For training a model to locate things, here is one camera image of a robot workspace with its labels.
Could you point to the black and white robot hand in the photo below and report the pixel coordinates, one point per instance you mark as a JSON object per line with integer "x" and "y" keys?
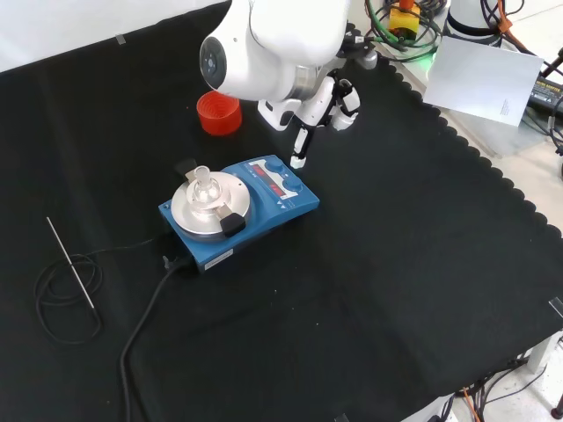
{"x": 319, "y": 105}

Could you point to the heater with blue base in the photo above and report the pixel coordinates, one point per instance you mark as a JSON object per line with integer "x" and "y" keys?
{"x": 286, "y": 204}

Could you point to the yellow stop button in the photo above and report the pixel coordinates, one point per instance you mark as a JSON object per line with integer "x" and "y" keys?
{"x": 405, "y": 19}

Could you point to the clear round-bottom glass flask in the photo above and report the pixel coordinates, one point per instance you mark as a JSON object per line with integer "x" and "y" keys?
{"x": 203, "y": 186}

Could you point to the black bench cloth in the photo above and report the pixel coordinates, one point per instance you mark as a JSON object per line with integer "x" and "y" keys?
{"x": 352, "y": 264}

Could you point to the pale board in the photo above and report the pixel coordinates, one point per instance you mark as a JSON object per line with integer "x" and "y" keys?
{"x": 479, "y": 79}

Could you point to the black power adapter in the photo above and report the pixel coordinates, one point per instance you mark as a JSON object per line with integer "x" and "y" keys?
{"x": 545, "y": 94}

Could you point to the thin metal probe rod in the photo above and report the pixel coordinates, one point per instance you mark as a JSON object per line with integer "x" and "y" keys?
{"x": 70, "y": 262}

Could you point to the white bench leg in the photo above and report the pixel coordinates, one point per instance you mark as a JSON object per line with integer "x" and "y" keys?
{"x": 542, "y": 354}

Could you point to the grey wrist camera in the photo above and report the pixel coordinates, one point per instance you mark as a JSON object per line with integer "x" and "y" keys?
{"x": 363, "y": 50}

